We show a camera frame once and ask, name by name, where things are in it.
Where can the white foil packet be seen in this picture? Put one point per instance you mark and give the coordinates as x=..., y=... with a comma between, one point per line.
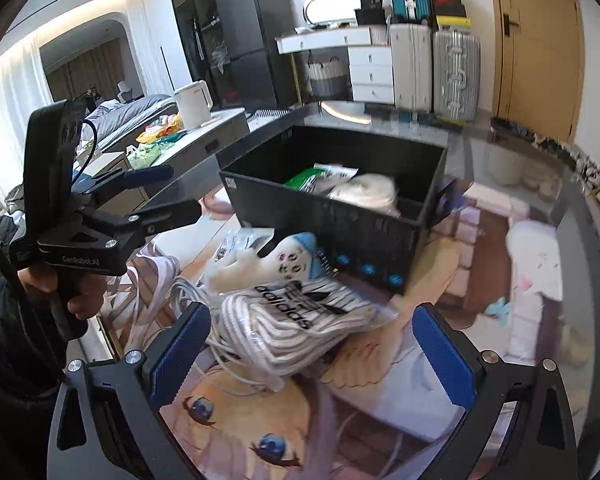
x=243, y=239

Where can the silver suitcase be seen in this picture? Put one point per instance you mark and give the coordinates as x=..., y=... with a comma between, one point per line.
x=457, y=65

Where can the woven laundry basket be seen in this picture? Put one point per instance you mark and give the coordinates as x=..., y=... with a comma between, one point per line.
x=329, y=80

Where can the white desk with drawers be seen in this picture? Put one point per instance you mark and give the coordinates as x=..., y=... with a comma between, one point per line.
x=370, y=67

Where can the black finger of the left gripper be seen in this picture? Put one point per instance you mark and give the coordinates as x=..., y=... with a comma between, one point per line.
x=170, y=216

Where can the grey side cabinet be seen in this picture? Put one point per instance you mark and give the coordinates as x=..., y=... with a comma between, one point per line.
x=224, y=128

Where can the wooden door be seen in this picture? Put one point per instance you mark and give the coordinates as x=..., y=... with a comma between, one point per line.
x=539, y=65

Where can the black cardboard box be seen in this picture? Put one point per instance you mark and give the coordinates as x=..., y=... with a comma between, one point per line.
x=373, y=246

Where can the black glass wardrobe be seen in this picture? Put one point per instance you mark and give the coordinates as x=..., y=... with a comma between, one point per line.
x=206, y=53

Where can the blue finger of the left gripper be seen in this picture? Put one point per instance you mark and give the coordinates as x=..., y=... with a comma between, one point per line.
x=147, y=176

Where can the green white packet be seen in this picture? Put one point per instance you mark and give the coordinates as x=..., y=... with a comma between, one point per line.
x=321, y=178

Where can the person's left hand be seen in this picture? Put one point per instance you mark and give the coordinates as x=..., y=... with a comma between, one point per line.
x=82, y=294

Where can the anime print table mat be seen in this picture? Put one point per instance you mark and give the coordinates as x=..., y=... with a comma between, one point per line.
x=372, y=407

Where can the striped adidas bag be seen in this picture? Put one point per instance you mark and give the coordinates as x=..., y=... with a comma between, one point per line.
x=278, y=329

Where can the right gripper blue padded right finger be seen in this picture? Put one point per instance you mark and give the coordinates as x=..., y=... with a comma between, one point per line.
x=449, y=352

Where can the grey bed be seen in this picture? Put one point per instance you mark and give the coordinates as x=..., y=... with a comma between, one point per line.
x=118, y=125

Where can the black refrigerator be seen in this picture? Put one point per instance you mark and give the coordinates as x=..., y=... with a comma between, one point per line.
x=262, y=75

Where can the stack of shoe boxes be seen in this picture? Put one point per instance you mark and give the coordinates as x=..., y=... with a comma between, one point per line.
x=451, y=14

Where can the white suitcase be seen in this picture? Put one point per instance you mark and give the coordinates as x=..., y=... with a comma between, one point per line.
x=412, y=66

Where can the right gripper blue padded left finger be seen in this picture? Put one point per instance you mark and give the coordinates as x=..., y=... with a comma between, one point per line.
x=172, y=353

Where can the white electric kettle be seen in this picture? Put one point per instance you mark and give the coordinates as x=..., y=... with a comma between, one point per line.
x=194, y=103

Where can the white trash bin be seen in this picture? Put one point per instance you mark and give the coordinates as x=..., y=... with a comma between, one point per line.
x=504, y=166

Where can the white plush toy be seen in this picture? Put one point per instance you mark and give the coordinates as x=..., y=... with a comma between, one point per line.
x=294, y=258

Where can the colourful bags on cabinet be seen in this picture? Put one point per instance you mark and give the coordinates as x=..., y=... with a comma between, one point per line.
x=157, y=137

